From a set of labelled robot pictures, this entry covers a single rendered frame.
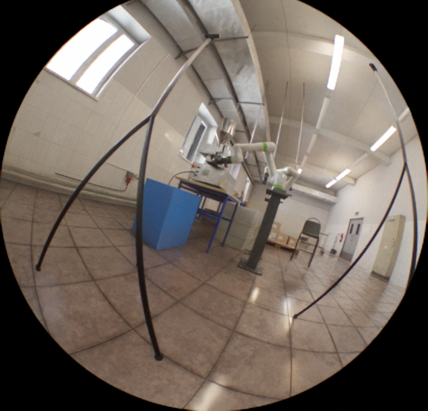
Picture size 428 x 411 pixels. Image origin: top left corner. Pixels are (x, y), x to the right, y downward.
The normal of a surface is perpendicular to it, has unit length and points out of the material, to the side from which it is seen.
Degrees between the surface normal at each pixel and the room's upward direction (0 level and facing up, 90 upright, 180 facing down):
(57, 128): 90
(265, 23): 180
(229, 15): 178
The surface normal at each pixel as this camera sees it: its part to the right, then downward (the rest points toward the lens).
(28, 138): 0.87, 0.28
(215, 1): -0.30, 0.95
